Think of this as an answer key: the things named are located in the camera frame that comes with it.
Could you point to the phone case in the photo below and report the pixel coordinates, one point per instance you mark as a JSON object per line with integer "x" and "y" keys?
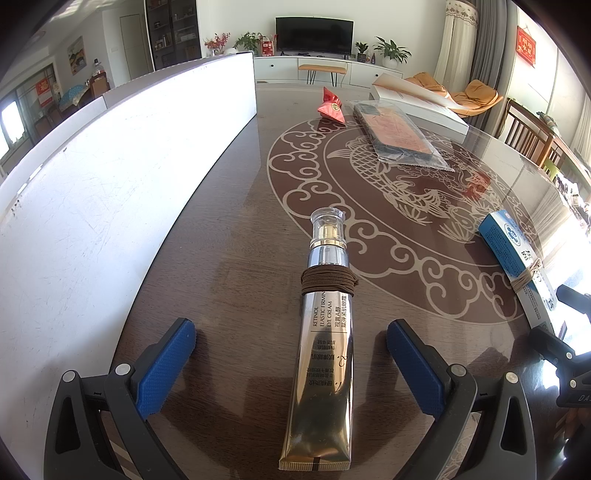
{"x": 397, "y": 134}

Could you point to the blue and white box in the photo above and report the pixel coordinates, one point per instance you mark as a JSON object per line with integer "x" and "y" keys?
{"x": 512, "y": 251}

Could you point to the wooden chair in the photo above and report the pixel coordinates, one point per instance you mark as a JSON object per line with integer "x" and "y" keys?
{"x": 531, "y": 134}

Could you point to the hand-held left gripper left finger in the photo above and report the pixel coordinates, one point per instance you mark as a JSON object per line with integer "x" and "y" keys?
{"x": 164, "y": 369}

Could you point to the grey curtain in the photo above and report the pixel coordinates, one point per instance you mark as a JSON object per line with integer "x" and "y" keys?
{"x": 491, "y": 50}

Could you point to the orange top stool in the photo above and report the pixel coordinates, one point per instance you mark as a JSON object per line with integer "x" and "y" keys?
{"x": 322, "y": 69}

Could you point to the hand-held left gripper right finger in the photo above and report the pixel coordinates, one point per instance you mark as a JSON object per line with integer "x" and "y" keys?
{"x": 415, "y": 369}

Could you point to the framed wall painting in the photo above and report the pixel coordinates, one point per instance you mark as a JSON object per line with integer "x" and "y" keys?
{"x": 77, "y": 55}

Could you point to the large water bottle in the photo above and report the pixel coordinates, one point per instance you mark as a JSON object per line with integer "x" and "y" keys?
{"x": 100, "y": 68}

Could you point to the red wall hanging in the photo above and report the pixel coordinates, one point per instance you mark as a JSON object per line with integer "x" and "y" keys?
{"x": 526, "y": 46}

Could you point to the leafy green potted plant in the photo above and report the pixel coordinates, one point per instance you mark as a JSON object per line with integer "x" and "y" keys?
{"x": 249, "y": 42}

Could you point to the white television cabinet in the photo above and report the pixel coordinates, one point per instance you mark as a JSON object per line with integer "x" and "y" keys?
{"x": 286, "y": 69}

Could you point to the silver eye cream tube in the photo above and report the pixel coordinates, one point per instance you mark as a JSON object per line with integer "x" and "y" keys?
{"x": 323, "y": 369}

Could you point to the tan rubber band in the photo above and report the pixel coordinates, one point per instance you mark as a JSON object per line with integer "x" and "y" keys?
{"x": 526, "y": 276}

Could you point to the black television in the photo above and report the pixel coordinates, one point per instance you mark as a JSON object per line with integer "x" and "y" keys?
{"x": 315, "y": 35}

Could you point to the red gift box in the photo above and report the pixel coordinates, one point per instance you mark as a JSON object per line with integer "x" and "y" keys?
{"x": 267, "y": 46}

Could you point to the red pyramid packet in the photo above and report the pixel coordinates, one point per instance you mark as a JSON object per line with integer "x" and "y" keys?
{"x": 332, "y": 107}

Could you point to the blue patterned cloth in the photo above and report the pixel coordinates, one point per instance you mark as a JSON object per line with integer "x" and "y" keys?
{"x": 74, "y": 95}

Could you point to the orange lounge chair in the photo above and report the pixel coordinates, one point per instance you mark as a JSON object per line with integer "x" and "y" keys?
{"x": 475, "y": 94}

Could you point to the dark glass display cabinet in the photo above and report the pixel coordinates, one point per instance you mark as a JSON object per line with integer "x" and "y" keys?
{"x": 173, "y": 34}

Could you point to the small green potted plant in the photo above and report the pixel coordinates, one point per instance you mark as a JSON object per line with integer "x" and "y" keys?
{"x": 361, "y": 50}

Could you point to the large green potted plant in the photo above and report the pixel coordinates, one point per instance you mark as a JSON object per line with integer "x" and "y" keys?
{"x": 391, "y": 50}

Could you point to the cream curtain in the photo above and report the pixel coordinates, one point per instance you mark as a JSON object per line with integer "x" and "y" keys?
{"x": 457, "y": 46}

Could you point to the red door poster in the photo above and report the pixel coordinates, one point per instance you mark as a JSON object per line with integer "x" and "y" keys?
{"x": 44, "y": 92}

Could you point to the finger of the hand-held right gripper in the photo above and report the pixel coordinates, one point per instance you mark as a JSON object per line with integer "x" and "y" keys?
{"x": 551, "y": 344}
{"x": 575, "y": 300}

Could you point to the red flowers in vase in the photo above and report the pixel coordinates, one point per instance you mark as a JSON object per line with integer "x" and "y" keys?
{"x": 217, "y": 44}

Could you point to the large white box with flap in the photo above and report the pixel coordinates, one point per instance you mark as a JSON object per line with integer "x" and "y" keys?
{"x": 425, "y": 104}

